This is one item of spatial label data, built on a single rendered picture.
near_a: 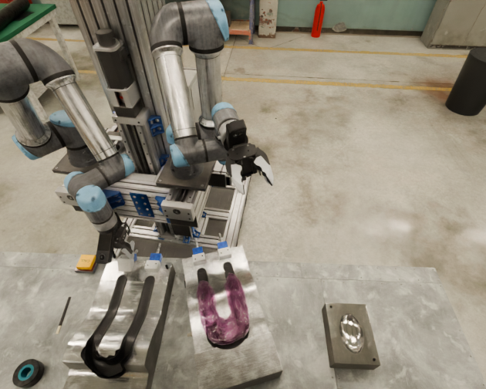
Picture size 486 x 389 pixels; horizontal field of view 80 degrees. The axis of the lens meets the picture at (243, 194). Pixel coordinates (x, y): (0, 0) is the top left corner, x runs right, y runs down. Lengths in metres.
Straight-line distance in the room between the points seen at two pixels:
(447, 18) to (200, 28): 5.27
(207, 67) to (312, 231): 1.69
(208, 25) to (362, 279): 1.11
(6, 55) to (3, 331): 0.97
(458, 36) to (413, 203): 3.79
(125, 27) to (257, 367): 1.23
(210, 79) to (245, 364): 0.95
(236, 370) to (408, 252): 1.84
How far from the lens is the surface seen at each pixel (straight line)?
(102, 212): 1.00
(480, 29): 6.32
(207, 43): 1.02
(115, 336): 1.13
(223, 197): 2.30
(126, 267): 1.25
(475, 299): 2.62
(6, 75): 1.06
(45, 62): 1.08
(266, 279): 1.26
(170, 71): 0.96
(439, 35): 6.08
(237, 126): 0.69
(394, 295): 1.38
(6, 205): 3.25
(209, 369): 1.05
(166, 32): 0.98
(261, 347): 1.06
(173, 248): 2.08
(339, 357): 1.14
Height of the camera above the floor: 1.94
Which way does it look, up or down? 48 degrees down
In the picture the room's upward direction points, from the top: straight up
